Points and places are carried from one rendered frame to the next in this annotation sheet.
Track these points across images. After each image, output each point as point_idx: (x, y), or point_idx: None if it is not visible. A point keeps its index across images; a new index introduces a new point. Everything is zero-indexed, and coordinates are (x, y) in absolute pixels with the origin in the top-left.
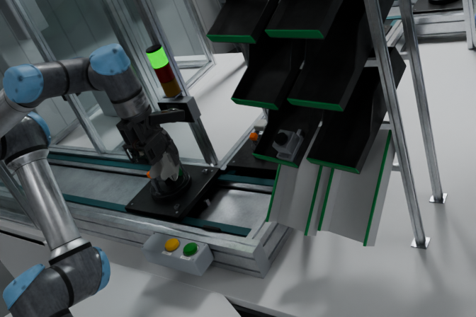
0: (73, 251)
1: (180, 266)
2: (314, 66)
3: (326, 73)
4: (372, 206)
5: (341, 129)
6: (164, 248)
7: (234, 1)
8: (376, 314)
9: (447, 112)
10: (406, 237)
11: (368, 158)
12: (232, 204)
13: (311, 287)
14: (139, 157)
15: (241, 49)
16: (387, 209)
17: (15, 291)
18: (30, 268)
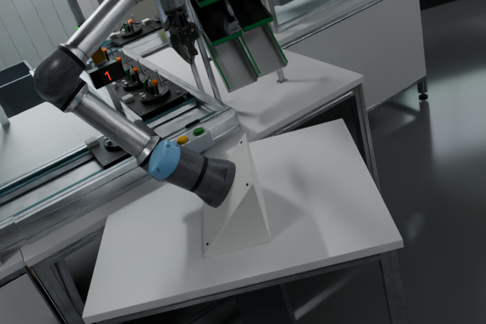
0: (161, 138)
1: (198, 147)
2: None
3: None
4: (277, 44)
5: (243, 14)
6: (179, 145)
7: None
8: (307, 97)
9: (210, 61)
10: (273, 83)
11: (252, 32)
12: (173, 126)
13: (268, 114)
14: (189, 35)
15: None
16: (249, 86)
17: (175, 149)
18: (163, 140)
